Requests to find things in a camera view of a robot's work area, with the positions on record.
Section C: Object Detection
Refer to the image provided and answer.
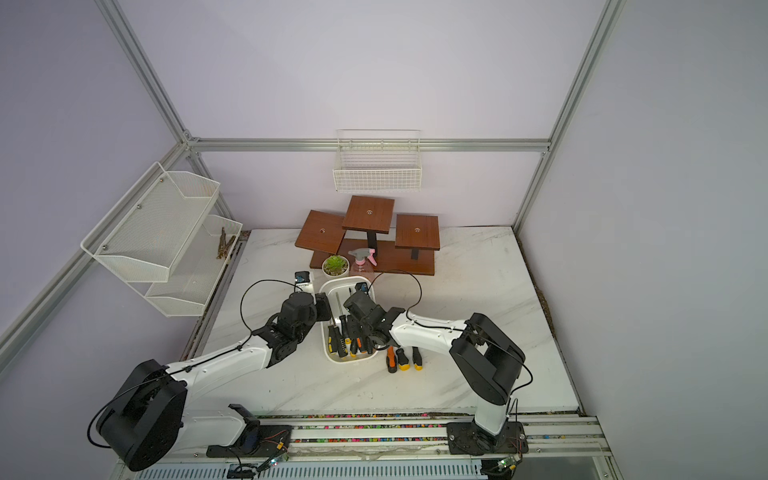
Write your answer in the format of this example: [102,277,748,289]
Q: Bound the brown twigs on shelf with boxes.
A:
[217,227,237,259]

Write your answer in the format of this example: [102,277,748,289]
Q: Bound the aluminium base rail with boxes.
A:
[112,413,622,479]

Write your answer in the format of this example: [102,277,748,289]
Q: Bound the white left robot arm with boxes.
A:
[86,291,332,471]

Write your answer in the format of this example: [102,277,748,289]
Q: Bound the orange black screwdriver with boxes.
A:
[386,347,398,374]

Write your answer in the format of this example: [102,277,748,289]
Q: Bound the aluminium frame post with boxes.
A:
[512,0,625,237]

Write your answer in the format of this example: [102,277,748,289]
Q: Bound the white wire wall basket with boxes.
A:
[333,129,423,194]

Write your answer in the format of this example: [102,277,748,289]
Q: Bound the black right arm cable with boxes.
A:
[367,271,535,421]

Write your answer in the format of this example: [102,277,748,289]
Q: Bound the white mesh upper shelf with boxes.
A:
[80,163,220,283]

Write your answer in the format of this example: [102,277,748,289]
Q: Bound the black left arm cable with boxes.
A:
[86,278,304,450]

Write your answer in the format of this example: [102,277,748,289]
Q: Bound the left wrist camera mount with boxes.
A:
[294,270,315,294]

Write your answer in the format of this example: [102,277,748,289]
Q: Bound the black yellow stubby screwdriver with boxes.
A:
[395,348,410,371]

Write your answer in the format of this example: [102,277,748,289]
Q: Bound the white storage box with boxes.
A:
[319,276,377,365]

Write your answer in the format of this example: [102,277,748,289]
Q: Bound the potted green succulent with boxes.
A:
[321,255,350,278]

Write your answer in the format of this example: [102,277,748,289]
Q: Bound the white mesh shelf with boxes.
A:
[144,215,242,317]
[80,163,220,283]

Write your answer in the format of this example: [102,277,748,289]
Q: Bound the small black screwdriver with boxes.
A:
[412,347,423,370]

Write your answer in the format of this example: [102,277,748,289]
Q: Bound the white mesh lower shelf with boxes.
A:
[144,215,242,317]

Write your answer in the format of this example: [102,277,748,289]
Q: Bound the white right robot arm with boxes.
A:
[343,292,529,456]

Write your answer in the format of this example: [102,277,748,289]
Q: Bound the brown wooden tiered stand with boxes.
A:
[295,195,441,276]

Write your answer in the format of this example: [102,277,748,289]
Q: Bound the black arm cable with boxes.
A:
[367,271,535,421]
[86,278,304,450]

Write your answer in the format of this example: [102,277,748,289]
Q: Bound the pink spray bottle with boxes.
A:
[348,247,377,282]

